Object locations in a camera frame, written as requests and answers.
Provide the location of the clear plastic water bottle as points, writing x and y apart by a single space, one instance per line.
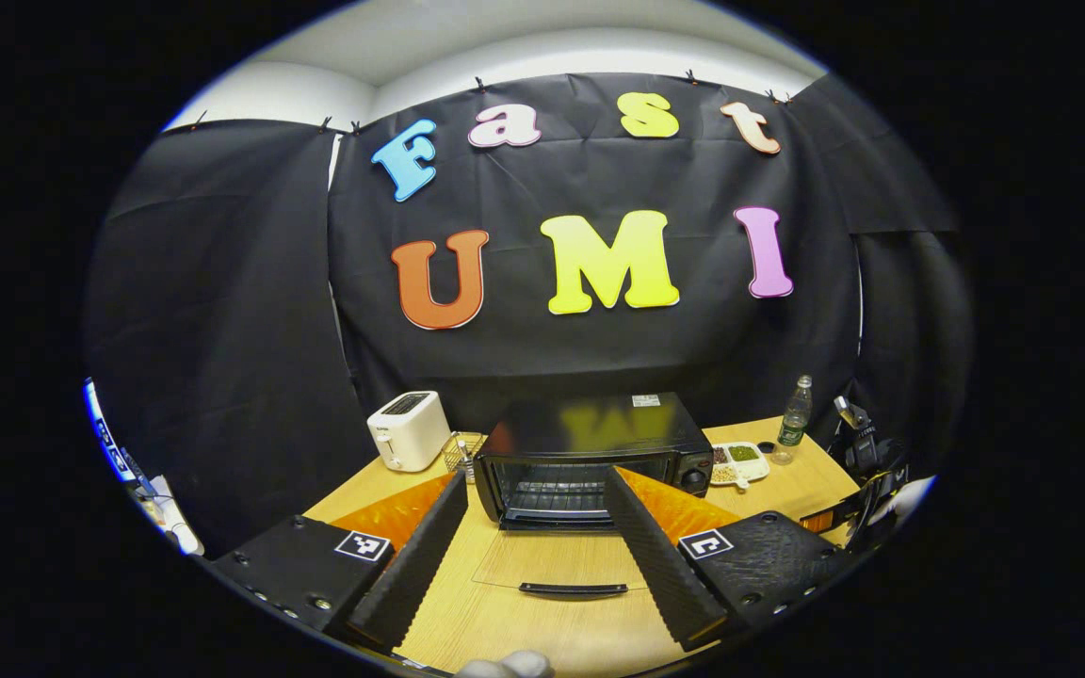
795 414

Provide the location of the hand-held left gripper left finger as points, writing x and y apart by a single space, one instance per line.
415 574

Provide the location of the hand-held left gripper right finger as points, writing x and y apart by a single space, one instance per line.
655 570

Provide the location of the black backdrop cloth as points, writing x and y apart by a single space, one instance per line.
599 358

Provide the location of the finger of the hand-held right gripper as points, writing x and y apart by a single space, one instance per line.
820 523

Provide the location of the black electric oven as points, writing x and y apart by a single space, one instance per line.
599 424

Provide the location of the white divided bean tray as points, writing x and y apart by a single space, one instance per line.
740 461

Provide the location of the white toaster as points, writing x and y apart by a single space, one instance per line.
408 430

